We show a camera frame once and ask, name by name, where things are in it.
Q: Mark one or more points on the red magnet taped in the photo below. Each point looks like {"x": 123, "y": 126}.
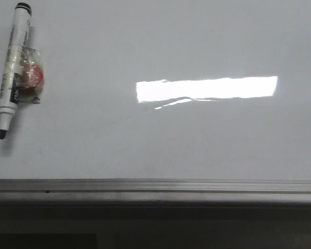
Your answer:
{"x": 33, "y": 77}

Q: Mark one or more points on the white black whiteboard marker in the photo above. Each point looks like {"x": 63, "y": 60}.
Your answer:
{"x": 13, "y": 68}

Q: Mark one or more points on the white whiteboard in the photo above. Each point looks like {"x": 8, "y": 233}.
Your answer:
{"x": 165, "y": 89}

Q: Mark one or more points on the aluminium whiteboard frame rail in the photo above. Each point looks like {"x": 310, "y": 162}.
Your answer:
{"x": 154, "y": 192}

